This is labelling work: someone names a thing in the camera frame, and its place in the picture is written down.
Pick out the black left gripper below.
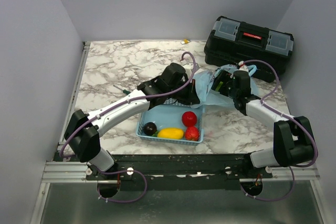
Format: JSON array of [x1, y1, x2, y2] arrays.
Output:
[[167, 78, 201, 106]]

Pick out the light blue plastic bag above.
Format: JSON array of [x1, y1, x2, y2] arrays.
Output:
[[191, 63, 260, 109]]

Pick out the smooth red fake apple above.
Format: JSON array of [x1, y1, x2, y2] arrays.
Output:
[[181, 111, 198, 127]]

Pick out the wrinkled red fake fruit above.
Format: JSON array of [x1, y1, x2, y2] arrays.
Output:
[[184, 126, 200, 141]]

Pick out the yellow fake fruit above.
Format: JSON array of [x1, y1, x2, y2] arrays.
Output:
[[157, 127, 184, 140]]

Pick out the green fake fruit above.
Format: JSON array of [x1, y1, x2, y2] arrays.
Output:
[[214, 82, 223, 91]]

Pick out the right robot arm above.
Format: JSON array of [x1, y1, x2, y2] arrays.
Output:
[[211, 70, 317, 178]]

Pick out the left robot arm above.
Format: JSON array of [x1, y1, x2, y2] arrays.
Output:
[[64, 63, 199, 179]]

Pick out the dark purple fake mangosteen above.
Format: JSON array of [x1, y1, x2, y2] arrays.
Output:
[[142, 122, 158, 136]]

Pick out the light blue plastic basket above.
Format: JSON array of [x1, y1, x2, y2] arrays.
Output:
[[135, 99, 205, 146]]

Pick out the black plastic toolbox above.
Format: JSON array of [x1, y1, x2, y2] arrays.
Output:
[[204, 16, 294, 77]]

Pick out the small yellow white tag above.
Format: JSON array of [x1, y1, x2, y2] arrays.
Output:
[[181, 39, 190, 45]]

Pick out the aluminium extrusion bar right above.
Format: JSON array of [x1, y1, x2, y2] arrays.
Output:
[[272, 167, 320, 180]]

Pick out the aluminium extrusion bar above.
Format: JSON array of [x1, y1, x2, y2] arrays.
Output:
[[41, 161, 100, 184], [272, 167, 320, 180]]

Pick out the aluminium extrusion bar left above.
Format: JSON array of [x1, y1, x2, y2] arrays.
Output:
[[41, 161, 100, 184]]

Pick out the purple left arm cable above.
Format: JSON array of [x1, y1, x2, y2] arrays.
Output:
[[59, 51, 197, 204]]

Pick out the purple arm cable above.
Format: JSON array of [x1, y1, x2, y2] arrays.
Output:
[[238, 59, 319, 201], [59, 51, 197, 204]]

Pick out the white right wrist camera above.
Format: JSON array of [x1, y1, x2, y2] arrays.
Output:
[[238, 61, 249, 73]]

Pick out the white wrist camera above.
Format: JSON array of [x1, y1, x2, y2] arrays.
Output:
[[183, 63, 194, 78], [238, 61, 249, 73]]

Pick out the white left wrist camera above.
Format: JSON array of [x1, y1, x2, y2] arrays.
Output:
[[183, 63, 194, 78]]

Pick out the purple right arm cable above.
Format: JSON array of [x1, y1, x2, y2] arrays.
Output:
[[238, 59, 319, 201]]

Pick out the black front mounting rail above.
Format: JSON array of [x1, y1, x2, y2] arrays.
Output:
[[52, 153, 274, 191]]

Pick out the aluminium left side rail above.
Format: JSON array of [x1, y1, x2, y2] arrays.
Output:
[[57, 41, 91, 152]]

